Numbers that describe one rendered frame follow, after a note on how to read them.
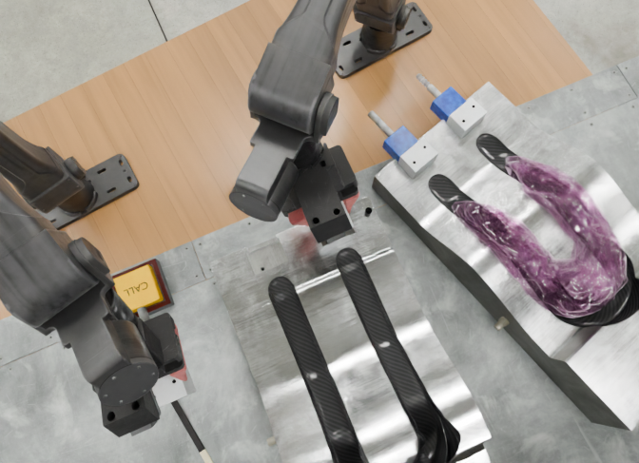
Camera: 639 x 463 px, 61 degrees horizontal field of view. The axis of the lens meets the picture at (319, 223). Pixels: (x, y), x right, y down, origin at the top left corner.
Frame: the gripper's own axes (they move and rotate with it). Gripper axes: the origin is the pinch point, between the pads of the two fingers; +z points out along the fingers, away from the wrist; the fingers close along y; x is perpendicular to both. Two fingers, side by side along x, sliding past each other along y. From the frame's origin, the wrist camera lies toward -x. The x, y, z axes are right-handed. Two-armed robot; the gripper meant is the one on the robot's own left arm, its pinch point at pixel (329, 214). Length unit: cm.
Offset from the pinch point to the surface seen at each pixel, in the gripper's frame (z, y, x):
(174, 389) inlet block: -0.1, -26.7, -15.2
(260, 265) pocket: 6.6, -13.0, 0.9
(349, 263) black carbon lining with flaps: 8.0, -0.3, -4.1
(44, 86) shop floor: 44, -75, 127
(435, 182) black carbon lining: 11.0, 17.4, 5.0
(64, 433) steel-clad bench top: 11, -51, -10
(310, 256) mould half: 5.8, -5.1, -1.6
